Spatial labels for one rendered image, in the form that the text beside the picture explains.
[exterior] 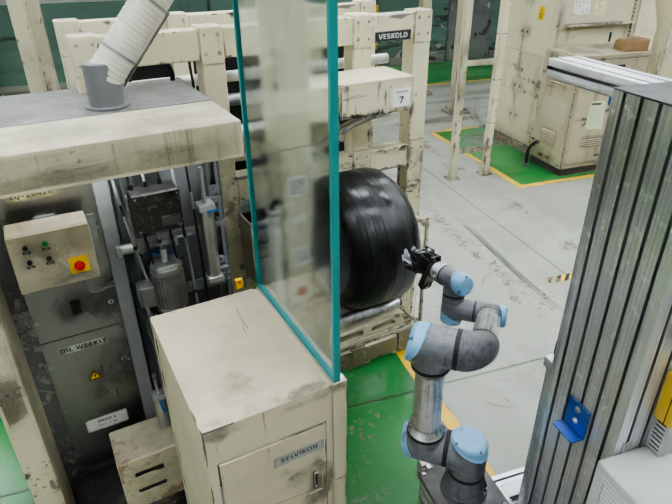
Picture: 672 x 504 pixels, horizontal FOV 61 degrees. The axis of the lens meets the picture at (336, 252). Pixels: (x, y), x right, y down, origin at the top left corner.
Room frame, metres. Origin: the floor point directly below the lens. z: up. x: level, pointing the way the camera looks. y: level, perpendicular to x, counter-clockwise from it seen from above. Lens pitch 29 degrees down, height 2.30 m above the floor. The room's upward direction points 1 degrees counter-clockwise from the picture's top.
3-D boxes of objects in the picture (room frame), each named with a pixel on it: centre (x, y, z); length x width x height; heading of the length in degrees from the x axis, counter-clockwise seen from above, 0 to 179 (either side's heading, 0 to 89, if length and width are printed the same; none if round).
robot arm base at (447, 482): (1.26, -0.41, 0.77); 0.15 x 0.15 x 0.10
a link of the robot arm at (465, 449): (1.26, -0.40, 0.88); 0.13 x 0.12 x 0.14; 70
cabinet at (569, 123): (6.18, -2.76, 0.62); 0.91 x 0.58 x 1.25; 109
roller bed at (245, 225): (2.36, 0.32, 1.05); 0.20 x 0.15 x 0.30; 118
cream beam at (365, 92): (2.45, -0.02, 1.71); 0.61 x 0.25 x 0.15; 118
